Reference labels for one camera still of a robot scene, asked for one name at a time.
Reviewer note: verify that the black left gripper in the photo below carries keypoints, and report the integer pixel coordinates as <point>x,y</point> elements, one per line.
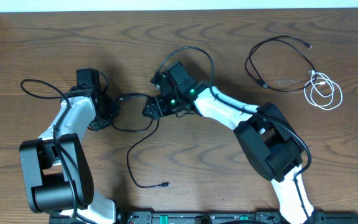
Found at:
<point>115,107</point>

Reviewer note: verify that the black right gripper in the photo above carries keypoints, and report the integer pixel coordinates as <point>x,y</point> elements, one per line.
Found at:
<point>158,107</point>

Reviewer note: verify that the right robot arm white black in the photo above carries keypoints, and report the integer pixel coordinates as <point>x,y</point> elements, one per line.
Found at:
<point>270,144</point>

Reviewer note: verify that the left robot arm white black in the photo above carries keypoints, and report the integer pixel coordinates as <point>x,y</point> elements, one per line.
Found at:
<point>57,177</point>

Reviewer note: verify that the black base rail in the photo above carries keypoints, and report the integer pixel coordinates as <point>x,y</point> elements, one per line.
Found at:
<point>194,218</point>

